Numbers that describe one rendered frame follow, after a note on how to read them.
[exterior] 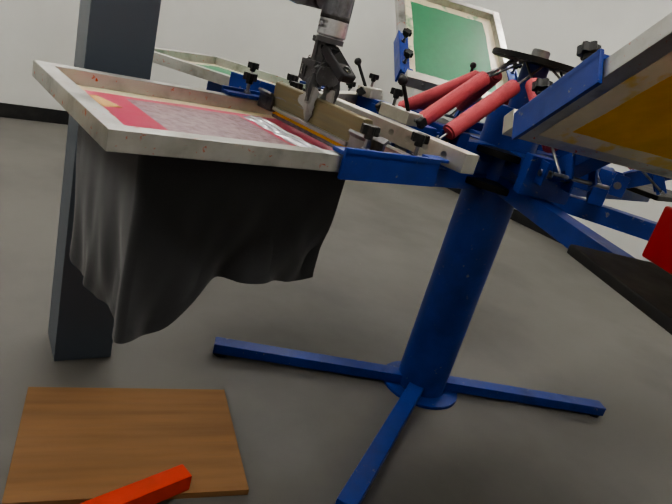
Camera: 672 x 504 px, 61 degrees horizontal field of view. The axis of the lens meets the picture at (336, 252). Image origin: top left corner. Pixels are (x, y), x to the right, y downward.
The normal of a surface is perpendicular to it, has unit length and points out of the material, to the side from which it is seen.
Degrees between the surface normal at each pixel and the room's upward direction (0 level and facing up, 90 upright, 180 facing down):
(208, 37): 90
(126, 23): 90
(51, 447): 0
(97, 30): 90
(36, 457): 0
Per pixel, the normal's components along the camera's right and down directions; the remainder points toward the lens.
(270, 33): 0.57, 0.43
